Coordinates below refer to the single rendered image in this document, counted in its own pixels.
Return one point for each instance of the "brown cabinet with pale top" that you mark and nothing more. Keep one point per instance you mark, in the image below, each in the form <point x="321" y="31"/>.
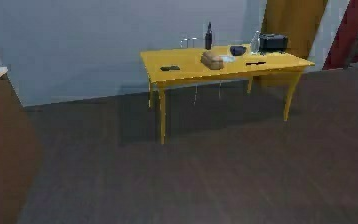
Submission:
<point x="3" y="140"/>

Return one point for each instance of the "black remote control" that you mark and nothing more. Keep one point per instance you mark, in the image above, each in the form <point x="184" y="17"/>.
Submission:
<point x="170" y="68"/>

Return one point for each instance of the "yellow table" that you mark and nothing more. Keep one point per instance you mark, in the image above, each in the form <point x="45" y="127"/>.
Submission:
<point x="183" y="63"/>

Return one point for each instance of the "brown bread loaf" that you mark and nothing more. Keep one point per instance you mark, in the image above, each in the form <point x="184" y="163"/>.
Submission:
<point x="212" y="60"/>

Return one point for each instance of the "clear drinking glass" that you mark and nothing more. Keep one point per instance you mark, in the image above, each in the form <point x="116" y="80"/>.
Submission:
<point x="184" y="43"/>
<point x="194" y="42"/>

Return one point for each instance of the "pale grey plate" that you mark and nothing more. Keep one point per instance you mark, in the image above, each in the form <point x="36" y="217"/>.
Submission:
<point x="227" y="58"/>

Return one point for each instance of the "black bottle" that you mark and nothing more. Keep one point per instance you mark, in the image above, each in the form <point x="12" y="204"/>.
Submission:
<point x="208" y="38"/>

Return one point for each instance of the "dark blue bowl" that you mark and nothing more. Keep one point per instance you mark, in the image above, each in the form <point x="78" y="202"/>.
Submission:
<point x="237" y="50"/>

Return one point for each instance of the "clear glass bottle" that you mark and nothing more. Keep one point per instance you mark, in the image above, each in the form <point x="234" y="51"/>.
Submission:
<point x="255" y="44"/>

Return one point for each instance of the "black toaster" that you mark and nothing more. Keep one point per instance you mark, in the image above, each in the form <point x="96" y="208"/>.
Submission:
<point x="273" y="42"/>

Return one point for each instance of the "brown wooden door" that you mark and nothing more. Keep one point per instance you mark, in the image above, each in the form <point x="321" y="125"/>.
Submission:
<point x="293" y="23"/>

